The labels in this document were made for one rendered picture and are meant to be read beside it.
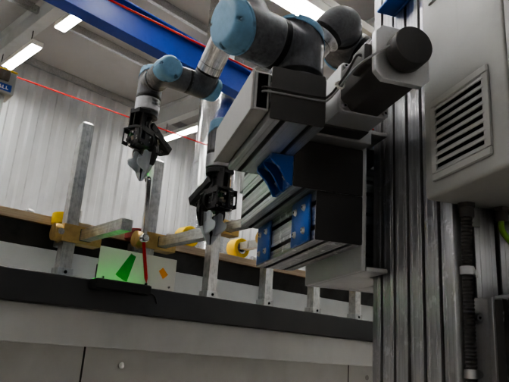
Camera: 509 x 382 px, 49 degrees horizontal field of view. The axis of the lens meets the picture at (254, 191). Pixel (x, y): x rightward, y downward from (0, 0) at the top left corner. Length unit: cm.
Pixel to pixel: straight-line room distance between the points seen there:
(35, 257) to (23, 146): 783
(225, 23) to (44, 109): 880
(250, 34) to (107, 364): 117
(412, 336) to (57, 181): 902
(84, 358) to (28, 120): 806
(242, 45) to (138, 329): 92
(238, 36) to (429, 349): 71
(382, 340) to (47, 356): 110
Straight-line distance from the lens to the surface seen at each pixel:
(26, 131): 969
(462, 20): 89
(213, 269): 186
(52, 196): 963
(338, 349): 230
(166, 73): 164
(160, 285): 174
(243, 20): 119
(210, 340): 187
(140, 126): 168
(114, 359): 192
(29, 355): 181
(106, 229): 149
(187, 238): 161
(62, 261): 161
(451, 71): 87
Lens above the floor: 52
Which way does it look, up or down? 17 degrees up
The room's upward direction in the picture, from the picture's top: 4 degrees clockwise
